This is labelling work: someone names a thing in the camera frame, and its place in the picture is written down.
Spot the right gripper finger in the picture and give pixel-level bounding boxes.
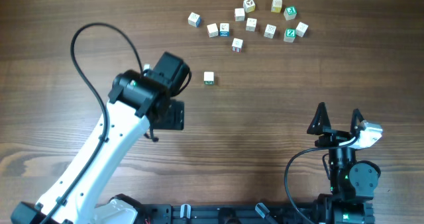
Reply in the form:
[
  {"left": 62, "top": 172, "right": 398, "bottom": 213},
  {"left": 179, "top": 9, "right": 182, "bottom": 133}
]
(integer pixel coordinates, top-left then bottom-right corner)
[
  {"left": 307, "top": 102, "right": 331, "bottom": 135},
  {"left": 350, "top": 109, "right": 364, "bottom": 136}
]

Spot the green bottom wooden block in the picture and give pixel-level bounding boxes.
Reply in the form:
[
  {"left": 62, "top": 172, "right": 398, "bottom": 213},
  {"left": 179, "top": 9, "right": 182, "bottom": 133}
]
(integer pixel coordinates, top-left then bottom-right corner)
[{"left": 203, "top": 72, "right": 215, "bottom": 85}]

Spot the red striped wooden block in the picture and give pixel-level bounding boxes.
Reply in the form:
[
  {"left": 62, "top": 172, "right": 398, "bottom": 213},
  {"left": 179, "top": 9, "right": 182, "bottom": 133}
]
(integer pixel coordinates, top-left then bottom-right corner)
[{"left": 231, "top": 38, "right": 243, "bottom": 52}]

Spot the green Z wooden block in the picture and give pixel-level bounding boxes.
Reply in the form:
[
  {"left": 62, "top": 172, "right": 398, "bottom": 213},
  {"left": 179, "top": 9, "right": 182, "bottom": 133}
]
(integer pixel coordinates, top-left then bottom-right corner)
[{"left": 284, "top": 28, "right": 296, "bottom": 42}]

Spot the blue D wooden block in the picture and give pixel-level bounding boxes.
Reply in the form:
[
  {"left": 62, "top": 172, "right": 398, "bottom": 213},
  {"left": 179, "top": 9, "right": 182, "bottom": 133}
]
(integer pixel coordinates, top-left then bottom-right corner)
[{"left": 264, "top": 24, "right": 276, "bottom": 38}]

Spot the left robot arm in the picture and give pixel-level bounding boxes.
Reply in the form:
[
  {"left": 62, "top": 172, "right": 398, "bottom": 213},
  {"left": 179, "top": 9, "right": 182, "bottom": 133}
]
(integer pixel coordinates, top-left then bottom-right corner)
[{"left": 11, "top": 52, "right": 191, "bottom": 223}]

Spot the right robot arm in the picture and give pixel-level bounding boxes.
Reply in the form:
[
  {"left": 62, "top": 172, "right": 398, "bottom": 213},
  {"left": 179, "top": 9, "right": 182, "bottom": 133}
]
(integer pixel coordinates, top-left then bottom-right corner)
[{"left": 307, "top": 102, "right": 383, "bottom": 223}]

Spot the blue edged far-left block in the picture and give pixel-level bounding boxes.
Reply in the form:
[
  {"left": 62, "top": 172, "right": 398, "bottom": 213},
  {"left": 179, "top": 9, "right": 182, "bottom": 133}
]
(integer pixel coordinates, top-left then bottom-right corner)
[{"left": 187, "top": 12, "right": 201, "bottom": 27}]

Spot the wooden block with red side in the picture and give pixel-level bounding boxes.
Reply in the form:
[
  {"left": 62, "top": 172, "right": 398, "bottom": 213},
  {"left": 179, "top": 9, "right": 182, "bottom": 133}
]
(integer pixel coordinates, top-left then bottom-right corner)
[{"left": 207, "top": 23, "right": 219, "bottom": 38}]

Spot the blue picture wooden block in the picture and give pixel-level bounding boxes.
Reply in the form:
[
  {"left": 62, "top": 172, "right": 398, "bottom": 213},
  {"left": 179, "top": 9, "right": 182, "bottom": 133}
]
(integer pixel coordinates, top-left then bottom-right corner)
[{"left": 219, "top": 23, "right": 230, "bottom": 36}]

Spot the plain white wooden block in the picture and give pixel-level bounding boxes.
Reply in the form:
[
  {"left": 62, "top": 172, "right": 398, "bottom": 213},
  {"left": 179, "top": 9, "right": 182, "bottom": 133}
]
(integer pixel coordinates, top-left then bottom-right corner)
[{"left": 235, "top": 8, "right": 245, "bottom": 22}]

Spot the red N wooden block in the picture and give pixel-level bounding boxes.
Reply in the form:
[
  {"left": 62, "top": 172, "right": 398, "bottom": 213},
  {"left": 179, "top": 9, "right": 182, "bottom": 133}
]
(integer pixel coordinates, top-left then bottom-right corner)
[{"left": 246, "top": 18, "right": 257, "bottom": 32}]

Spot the blue P wooden block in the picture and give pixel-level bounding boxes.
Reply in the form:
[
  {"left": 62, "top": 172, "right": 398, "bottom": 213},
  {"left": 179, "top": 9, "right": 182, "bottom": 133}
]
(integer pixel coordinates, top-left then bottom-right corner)
[{"left": 295, "top": 22, "right": 308, "bottom": 37}]

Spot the yellow picture wooden block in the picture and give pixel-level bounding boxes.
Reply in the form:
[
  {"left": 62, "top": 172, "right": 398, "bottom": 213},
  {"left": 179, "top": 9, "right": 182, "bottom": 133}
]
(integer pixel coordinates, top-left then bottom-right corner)
[{"left": 243, "top": 0, "right": 256, "bottom": 13}]

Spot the green letter wooden block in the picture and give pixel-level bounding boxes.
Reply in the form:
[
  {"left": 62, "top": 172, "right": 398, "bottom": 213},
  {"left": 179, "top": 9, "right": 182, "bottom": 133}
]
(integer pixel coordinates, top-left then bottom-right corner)
[{"left": 284, "top": 6, "right": 297, "bottom": 21}]

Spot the yellow plain wooden block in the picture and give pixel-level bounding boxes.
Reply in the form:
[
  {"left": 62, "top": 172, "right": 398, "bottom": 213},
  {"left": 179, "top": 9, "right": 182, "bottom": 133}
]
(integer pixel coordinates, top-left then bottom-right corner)
[{"left": 271, "top": 0, "right": 282, "bottom": 13}]

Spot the right camera cable black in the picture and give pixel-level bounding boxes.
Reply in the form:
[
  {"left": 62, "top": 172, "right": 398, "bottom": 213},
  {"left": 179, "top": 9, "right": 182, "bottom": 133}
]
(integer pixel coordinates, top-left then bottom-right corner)
[{"left": 284, "top": 137, "right": 356, "bottom": 224}]

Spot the camera cable black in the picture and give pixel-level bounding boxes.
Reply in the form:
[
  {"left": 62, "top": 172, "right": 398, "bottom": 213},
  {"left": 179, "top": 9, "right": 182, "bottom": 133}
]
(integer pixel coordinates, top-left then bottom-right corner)
[
  {"left": 284, "top": 137, "right": 356, "bottom": 224},
  {"left": 39, "top": 22, "right": 144, "bottom": 224}
]

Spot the left camera cable black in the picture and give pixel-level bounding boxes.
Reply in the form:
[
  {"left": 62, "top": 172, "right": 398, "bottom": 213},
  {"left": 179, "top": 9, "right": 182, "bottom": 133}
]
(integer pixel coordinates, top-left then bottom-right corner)
[{"left": 39, "top": 22, "right": 144, "bottom": 224}]

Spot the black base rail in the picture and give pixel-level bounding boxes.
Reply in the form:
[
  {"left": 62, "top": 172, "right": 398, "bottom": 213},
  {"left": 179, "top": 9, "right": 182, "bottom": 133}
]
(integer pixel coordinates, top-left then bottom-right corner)
[{"left": 136, "top": 203, "right": 307, "bottom": 224}]

